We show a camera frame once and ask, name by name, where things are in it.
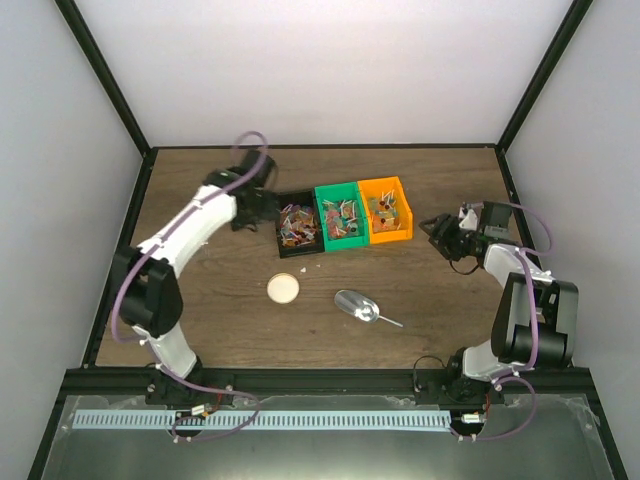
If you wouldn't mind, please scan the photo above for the orange candy bin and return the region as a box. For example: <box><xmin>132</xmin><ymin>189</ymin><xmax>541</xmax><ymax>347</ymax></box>
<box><xmin>357</xmin><ymin>176</ymin><xmax>414</xmax><ymax>244</ymax></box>

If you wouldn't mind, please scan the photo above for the black candy bin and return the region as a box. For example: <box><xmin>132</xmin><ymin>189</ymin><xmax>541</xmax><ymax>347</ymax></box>
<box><xmin>275</xmin><ymin>189</ymin><xmax>325</xmax><ymax>259</ymax></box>

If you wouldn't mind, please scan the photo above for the green candy bin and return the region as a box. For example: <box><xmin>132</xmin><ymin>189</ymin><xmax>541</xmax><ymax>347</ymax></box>
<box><xmin>314</xmin><ymin>182</ymin><xmax>369</xmax><ymax>252</ymax></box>

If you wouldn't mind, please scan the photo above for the metal scoop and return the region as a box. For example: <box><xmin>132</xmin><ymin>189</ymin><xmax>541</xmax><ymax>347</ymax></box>
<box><xmin>334</xmin><ymin>289</ymin><xmax>404</xmax><ymax>328</ymax></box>

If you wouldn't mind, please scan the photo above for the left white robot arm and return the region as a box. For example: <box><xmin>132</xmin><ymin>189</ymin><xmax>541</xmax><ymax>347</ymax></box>
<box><xmin>110</xmin><ymin>149</ymin><xmax>279</xmax><ymax>404</ymax></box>

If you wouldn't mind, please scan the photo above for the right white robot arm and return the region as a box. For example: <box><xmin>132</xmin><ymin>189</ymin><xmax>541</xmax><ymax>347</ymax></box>
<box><xmin>419</xmin><ymin>201</ymin><xmax>579</xmax><ymax>403</ymax></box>

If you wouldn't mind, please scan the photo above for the cream jar lid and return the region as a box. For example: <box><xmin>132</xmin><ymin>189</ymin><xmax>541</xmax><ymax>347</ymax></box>
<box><xmin>266</xmin><ymin>273</ymin><xmax>300</xmax><ymax>304</ymax></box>

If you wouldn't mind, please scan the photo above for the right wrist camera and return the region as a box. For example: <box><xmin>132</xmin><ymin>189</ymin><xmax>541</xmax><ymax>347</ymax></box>
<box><xmin>458</xmin><ymin>204</ymin><xmax>479</xmax><ymax>231</ymax></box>

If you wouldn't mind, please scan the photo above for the black front frame beam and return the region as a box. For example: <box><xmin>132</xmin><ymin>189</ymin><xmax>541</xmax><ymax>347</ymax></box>
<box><xmin>60</xmin><ymin>367</ymin><xmax>595</xmax><ymax>403</ymax></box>

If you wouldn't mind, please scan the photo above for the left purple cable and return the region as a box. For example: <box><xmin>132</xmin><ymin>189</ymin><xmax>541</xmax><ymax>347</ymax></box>
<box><xmin>110</xmin><ymin>130</ymin><xmax>271</xmax><ymax>444</ymax></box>

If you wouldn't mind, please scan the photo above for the light blue slotted rail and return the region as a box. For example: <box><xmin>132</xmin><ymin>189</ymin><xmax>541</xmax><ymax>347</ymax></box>
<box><xmin>72</xmin><ymin>409</ymin><xmax>451</xmax><ymax>432</ymax></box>

